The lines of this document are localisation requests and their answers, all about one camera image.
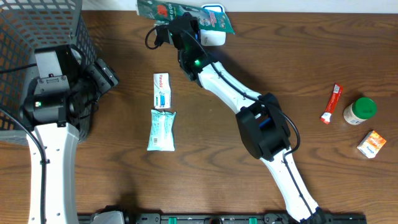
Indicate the grey plastic mesh basket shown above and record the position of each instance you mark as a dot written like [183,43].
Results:
[27,25]

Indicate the orange small box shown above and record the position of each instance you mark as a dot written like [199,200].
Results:
[371,144]

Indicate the green white package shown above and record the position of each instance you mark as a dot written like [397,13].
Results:
[168,11]

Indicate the white green carton box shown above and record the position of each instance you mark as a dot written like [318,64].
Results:
[162,91]

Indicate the green lid jar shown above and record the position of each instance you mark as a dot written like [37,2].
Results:
[359,111]

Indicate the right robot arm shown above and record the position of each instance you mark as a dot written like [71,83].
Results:
[267,133]

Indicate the orange red stick sachet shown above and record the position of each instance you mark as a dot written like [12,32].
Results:
[334,98]

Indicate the light teal wipes packet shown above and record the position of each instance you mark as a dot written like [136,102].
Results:
[161,133]

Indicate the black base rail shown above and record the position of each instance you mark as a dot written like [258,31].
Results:
[269,218]

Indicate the white barcode scanner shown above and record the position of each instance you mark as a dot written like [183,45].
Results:
[211,38]

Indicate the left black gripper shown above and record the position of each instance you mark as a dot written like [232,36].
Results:
[104,80]

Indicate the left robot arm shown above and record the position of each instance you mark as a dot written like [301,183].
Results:
[60,99]

